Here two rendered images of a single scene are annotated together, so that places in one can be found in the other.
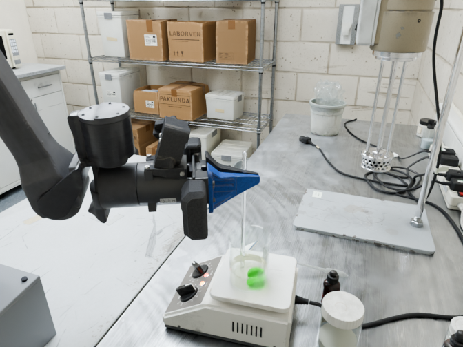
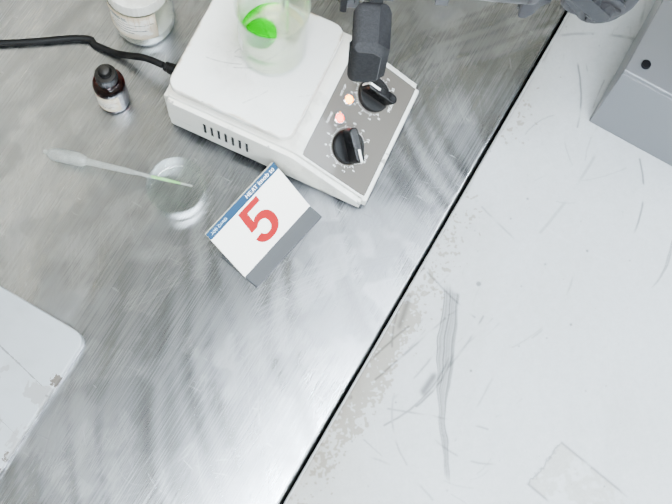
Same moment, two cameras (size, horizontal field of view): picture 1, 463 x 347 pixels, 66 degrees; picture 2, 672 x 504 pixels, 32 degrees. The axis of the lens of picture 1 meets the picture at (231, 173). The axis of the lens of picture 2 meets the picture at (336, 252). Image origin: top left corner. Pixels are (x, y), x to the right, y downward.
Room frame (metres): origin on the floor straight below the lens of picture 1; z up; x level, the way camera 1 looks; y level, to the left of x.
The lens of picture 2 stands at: (0.87, 0.06, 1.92)
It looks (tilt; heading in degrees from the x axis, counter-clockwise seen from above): 74 degrees down; 181
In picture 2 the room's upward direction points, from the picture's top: 10 degrees clockwise
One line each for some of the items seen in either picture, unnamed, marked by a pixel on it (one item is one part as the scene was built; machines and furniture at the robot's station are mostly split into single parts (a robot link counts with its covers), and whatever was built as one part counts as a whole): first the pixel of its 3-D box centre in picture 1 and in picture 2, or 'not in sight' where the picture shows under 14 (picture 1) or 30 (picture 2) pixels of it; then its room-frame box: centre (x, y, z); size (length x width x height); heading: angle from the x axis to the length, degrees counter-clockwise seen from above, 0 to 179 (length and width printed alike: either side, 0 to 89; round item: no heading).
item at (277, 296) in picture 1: (255, 277); (257, 58); (0.44, -0.04, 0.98); 0.12 x 0.12 x 0.01; 75
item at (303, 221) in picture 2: not in sight; (264, 225); (0.57, -0.01, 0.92); 0.09 x 0.06 x 0.04; 150
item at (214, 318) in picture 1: (239, 295); (283, 89); (0.45, -0.01, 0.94); 0.22 x 0.13 x 0.08; 75
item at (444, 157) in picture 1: (445, 159); not in sight; (0.99, -0.64, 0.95); 0.07 x 0.04 x 0.02; 70
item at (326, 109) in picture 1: (327, 106); not in sight; (1.40, -0.38, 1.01); 0.14 x 0.14 x 0.21
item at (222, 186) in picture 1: (235, 186); not in sight; (0.41, 0.00, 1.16); 0.07 x 0.04 x 0.06; 96
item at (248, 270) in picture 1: (248, 260); (274, 24); (0.43, -0.02, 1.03); 0.07 x 0.06 x 0.08; 158
